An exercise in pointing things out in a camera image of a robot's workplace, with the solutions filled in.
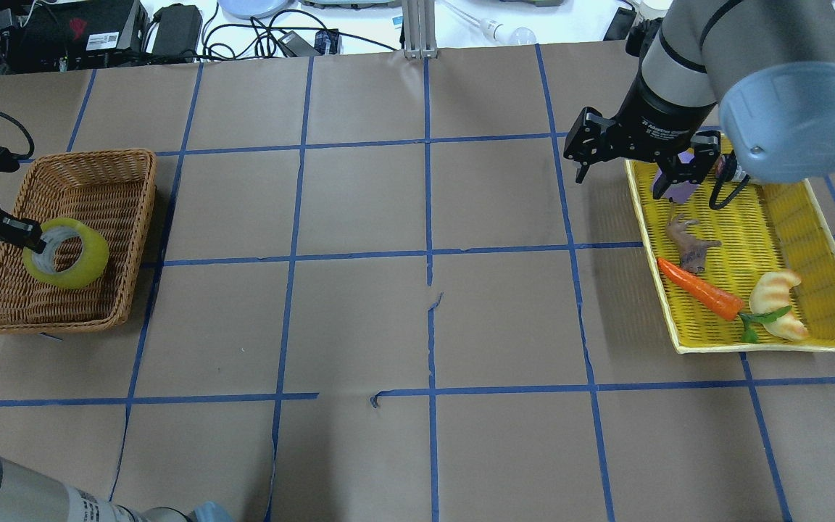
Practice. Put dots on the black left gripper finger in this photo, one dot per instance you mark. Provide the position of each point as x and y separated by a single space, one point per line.
22 233

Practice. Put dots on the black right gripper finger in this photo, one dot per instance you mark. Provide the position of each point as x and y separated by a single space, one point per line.
583 168
662 181

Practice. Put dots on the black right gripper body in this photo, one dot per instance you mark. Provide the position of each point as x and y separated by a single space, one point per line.
651 123

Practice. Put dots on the yellow clear tape roll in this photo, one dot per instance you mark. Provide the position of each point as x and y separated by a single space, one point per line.
74 255

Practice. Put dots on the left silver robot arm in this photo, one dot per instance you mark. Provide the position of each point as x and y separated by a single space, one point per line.
26 495

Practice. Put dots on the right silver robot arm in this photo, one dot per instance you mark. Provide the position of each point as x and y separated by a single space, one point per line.
745 89

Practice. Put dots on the purple foam cube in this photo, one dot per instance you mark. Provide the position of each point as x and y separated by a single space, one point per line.
681 192

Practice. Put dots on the toy lion figurine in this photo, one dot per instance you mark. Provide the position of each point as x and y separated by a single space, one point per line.
692 251

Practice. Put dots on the brown wicker basket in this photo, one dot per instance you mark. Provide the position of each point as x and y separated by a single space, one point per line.
94 209

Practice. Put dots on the yellow woven basket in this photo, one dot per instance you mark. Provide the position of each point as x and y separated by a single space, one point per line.
767 227

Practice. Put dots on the orange toy carrot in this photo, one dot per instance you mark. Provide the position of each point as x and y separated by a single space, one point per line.
723 304

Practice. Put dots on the light bulb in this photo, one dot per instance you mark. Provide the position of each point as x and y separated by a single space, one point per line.
501 33

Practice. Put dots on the toy bread loaf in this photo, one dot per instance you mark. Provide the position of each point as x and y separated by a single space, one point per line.
772 296

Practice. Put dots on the black computer box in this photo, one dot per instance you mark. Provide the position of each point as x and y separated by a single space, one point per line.
79 35

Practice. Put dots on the black power adapter brick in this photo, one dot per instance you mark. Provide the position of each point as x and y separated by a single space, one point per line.
175 33

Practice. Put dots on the blue plastic plate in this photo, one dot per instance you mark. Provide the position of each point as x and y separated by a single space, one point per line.
252 9

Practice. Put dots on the aluminium frame post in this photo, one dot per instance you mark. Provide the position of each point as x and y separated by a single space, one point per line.
419 29

